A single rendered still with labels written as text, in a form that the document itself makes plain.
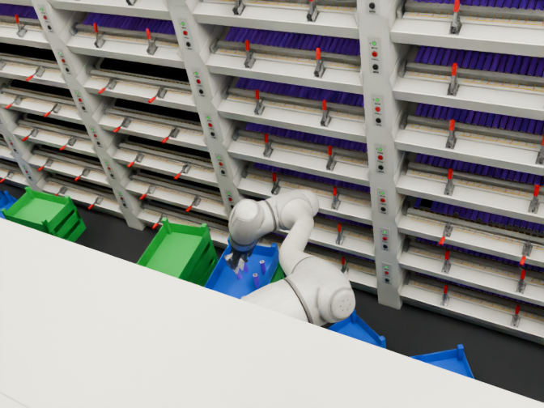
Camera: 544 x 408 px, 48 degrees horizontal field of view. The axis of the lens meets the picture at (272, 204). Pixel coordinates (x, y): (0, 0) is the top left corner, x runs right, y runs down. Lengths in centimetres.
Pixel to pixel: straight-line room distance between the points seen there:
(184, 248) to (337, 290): 124
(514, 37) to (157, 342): 145
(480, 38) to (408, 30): 20
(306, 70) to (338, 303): 96
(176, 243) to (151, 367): 208
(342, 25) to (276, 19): 23
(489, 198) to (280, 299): 99
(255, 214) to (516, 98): 81
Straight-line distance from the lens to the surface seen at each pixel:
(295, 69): 209
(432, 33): 181
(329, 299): 133
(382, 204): 225
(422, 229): 228
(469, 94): 189
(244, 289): 227
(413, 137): 205
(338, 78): 202
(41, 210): 342
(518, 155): 198
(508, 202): 211
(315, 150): 231
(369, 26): 186
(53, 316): 53
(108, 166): 306
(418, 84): 194
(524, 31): 179
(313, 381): 43
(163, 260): 248
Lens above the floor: 208
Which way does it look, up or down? 41 degrees down
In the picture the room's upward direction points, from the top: 12 degrees counter-clockwise
